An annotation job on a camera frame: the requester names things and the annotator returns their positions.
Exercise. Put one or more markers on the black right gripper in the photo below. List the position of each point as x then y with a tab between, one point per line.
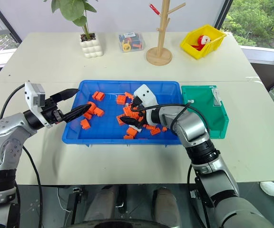
146	117

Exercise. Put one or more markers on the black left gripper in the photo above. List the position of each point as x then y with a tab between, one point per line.
52	111

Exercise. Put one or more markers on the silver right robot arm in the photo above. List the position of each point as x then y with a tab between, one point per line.
191	128

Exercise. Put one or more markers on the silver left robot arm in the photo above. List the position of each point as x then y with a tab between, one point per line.
6	128

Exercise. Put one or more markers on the blue plastic bin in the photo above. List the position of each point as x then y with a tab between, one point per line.
108	133

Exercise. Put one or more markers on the green plastic bin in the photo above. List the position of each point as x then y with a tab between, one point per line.
198	111

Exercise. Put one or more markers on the yellow plastic bin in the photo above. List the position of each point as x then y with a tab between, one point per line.
210	46

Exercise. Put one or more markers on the white bubble plant pot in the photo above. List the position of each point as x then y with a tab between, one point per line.
91	47

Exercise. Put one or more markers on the wooden branch rack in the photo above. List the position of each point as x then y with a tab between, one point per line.
159	55

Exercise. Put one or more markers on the clear box of small parts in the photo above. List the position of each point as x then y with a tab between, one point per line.
131	42

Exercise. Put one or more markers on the green leafy plant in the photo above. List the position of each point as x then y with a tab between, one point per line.
72	12

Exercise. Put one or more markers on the red and white toy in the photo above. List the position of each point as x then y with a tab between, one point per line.
202	41

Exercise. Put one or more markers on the red tag on rack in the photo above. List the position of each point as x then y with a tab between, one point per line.
154	9

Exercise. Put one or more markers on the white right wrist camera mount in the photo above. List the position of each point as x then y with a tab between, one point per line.
145	93

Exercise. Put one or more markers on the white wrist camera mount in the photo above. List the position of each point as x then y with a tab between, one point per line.
36	97
145	93

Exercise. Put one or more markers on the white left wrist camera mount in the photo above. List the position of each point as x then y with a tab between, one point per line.
36	97

